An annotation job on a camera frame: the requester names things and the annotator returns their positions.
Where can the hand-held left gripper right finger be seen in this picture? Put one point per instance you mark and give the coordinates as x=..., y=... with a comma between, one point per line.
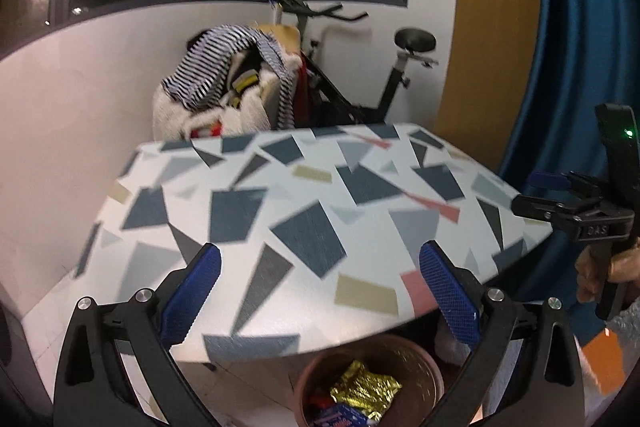
x=447, y=292

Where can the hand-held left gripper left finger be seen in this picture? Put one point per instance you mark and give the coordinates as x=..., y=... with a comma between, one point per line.
x=192, y=292

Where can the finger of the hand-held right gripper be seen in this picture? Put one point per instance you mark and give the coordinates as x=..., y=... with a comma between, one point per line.
x=537, y=207
x=545, y=179

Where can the brown plastic bin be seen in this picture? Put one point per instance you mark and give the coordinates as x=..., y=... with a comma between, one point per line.
x=420, y=377

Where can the gold foil wrapper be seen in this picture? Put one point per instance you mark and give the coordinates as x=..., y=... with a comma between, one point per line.
x=365, y=389

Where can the blue snack packet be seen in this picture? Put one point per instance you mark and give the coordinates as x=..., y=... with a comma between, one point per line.
x=340, y=417

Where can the person's right hand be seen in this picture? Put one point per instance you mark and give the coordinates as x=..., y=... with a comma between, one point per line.
x=590, y=274

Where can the light blue fleece robe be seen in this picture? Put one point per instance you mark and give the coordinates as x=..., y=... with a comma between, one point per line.
x=447, y=342

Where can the geometric patterned tablecloth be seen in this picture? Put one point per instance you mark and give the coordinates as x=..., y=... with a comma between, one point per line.
x=300, y=217

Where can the blue curtain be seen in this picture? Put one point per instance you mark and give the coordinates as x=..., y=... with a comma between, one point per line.
x=575, y=32

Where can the orange wooden panel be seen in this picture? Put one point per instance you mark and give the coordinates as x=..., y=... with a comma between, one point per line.
x=490, y=32

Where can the white fleece blanket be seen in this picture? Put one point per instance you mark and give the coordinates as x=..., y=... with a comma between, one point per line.
x=170, y=117

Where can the black exercise bike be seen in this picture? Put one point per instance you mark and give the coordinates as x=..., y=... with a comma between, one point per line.
x=350, y=102

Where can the dark jacket yellow stripe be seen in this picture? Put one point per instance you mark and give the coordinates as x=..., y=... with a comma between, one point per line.
x=245, y=82

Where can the red cloth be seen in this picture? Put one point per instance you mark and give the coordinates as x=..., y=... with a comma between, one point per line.
x=302, y=97

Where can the black white striped shirt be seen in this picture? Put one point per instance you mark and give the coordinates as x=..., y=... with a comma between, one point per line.
x=210, y=57

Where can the wooden chair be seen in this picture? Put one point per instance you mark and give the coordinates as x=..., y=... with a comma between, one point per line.
x=285, y=34

